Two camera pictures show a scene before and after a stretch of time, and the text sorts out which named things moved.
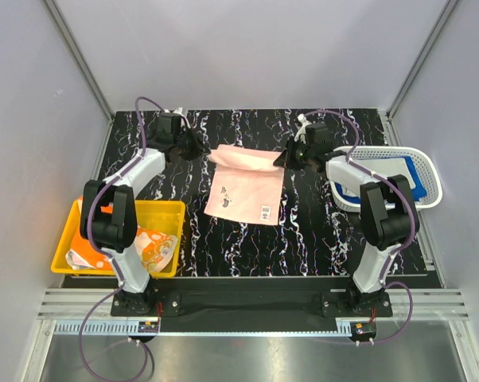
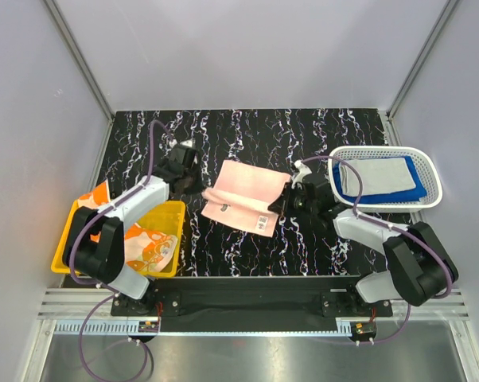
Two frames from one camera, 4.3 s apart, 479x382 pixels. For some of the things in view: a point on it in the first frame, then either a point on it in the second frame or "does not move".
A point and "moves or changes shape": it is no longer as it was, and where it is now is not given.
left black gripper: [199, 149] -> [199, 186]
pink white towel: [245, 185] moves or changes shape
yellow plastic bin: [165, 217] does not move
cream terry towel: [390, 165] does not move
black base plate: [252, 305] does not move
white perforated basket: [422, 165] does not move
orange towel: [155, 248] does not move
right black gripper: [285, 160] -> [282, 204]
